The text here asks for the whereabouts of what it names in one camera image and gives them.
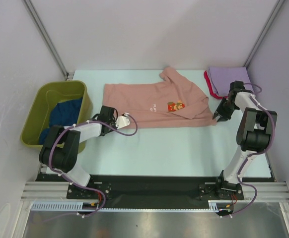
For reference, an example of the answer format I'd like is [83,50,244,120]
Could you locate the white slotted cable duct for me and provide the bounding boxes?
[31,200,234,212]

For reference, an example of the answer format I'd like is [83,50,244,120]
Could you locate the pink printed t shirt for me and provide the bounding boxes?
[103,67,217,128]

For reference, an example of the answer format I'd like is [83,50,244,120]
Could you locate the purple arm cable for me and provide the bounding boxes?
[216,83,276,219]
[31,114,138,223]

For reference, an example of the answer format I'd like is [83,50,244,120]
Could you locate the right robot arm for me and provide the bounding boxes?
[213,81,278,199]

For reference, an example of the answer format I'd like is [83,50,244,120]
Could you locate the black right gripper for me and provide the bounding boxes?
[213,97,238,122]

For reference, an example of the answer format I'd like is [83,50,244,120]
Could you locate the olive green plastic bin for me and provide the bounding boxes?
[20,81,92,152]

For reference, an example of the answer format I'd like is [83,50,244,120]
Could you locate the folded purple t shirt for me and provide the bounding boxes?
[204,66,254,99]

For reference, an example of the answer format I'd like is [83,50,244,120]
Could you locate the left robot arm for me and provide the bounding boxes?
[39,106,119,198]

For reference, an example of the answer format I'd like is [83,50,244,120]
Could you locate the aluminium front rail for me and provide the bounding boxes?
[21,182,289,202]

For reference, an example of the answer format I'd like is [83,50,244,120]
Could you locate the blue t shirt in bin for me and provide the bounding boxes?
[39,98,82,145]

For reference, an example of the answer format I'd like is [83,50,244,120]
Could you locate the aluminium frame post left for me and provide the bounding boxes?
[22,0,69,80]

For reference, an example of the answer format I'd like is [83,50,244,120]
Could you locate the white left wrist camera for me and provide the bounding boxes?
[115,113,130,129]

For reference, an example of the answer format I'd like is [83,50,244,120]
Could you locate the folded red t shirt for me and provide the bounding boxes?
[204,67,233,100]

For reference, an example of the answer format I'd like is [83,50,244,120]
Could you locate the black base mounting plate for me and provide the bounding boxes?
[35,173,276,202]

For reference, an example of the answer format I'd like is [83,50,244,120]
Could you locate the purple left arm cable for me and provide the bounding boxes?
[31,114,138,223]

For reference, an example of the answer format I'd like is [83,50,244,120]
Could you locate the aluminium frame post right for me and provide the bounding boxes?
[243,0,287,68]

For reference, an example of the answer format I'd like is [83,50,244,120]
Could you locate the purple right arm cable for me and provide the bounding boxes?
[216,83,276,219]

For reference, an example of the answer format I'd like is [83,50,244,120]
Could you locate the aluminium frame post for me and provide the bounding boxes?
[243,0,287,68]
[22,0,69,80]

